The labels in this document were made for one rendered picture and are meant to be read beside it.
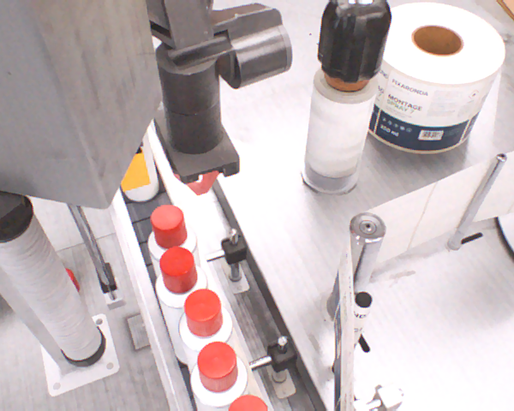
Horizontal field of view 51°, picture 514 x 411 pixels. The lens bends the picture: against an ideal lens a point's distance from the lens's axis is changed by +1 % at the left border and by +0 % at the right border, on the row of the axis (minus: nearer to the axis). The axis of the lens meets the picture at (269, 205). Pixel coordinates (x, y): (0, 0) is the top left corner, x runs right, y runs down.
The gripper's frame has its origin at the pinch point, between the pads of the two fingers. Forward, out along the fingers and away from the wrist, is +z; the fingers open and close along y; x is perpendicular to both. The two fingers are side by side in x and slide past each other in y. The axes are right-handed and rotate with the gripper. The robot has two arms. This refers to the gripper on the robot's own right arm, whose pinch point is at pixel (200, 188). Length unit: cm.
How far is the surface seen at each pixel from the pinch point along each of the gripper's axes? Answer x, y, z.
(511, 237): -40.2, -15.4, 12.0
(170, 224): 5.6, -8.6, -6.9
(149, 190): 4.7, 11.4, 11.4
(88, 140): 10.3, -20.7, -32.1
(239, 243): -3.6, -3.2, 9.6
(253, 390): 2.1, -21.6, 10.1
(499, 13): -193, 129, 100
